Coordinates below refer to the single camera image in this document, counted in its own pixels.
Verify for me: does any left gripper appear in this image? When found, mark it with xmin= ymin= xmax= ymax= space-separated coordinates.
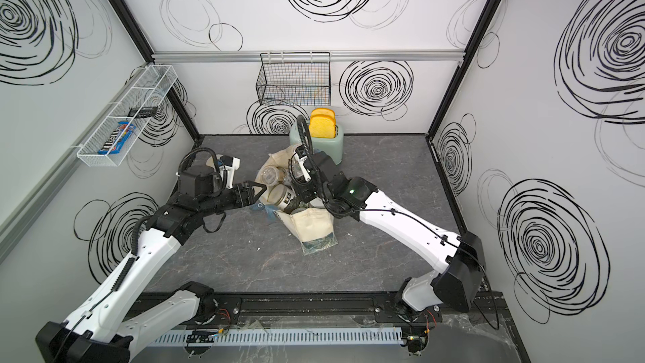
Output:
xmin=200 ymin=180 xmax=267 ymax=218

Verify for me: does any white lid dark jar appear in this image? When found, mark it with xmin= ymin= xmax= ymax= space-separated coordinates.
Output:
xmin=267 ymin=184 xmax=301 ymax=213

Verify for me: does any beige canvas tote bag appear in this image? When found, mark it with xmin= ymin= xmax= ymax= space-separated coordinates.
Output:
xmin=256 ymin=145 xmax=338 ymax=255

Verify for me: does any clear lid seed jar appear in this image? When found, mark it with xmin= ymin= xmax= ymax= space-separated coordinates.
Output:
xmin=260 ymin=166 xmax=287 ymax=188

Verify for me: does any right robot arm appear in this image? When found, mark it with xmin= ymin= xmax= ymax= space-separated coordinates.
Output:
xmin=289 ymin=145 xmax=485 ymax=313

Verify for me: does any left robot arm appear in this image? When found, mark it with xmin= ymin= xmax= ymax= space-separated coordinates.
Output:
xmin=35 ymin=181 xmax=266 ymax=362

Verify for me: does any mint green toaster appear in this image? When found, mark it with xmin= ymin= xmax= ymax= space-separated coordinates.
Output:
xmin=289 ymin=124 xmax=344 ymax=166

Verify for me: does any front yellow bread slice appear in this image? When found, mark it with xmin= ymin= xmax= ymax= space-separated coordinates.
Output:
xmin=309 ymin=114 xmax=337 ymax=139

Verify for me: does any yellow bread slice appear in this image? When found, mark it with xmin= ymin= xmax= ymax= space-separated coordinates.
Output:
xmin=309 ymin=114 xmax=337 ymax=139
xmin=311 ymin=108 xmax=336 ymax=119

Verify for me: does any beige lid jar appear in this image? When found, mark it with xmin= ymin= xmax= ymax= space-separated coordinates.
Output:
xmin=206 ymin=155 xmax=221 ymax=170

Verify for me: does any rear yellow bread slice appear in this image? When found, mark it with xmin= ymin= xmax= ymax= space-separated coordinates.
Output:
xmin=311 ymin=108 xmax=336 ymax=119

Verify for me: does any black small box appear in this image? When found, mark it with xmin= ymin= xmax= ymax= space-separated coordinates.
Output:
xmin=128 ymin=106 xmax=158 ymax=119

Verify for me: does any blue candy packet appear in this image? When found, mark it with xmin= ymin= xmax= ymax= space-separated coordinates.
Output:
xmin=97 ymin=121 xmax=136 ymax=156

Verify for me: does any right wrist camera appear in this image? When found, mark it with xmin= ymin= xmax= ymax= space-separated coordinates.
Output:
xmin=292 ymin=146 xmax=312 ymax=183

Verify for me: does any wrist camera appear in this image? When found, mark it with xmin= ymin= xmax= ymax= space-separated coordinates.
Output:
xmin=218 ymin=155 xmax=240 ymax=189
xmin=292 ymin=146 xmax=312 ymax=183

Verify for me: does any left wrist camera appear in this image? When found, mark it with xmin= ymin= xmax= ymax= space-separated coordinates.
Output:
xmin=218 ymin=155 xmax=240 ymax=189

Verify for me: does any black wire basket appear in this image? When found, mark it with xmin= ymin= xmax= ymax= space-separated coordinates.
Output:
xmin=255 ymin=51 xmax=332 ymax=106

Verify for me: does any white slotted cable duct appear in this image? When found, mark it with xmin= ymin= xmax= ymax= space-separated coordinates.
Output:
xmin=150 ymin=327 xmax=406 ymax=347

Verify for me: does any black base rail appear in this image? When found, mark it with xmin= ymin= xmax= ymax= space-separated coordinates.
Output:
xmin=126 ymin=292 xmax=509 ymax=325

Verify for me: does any white wire shelf basket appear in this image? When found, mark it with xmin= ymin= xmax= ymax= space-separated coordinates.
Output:
xmin=77 ymin=64 xmax=177 ymax=167

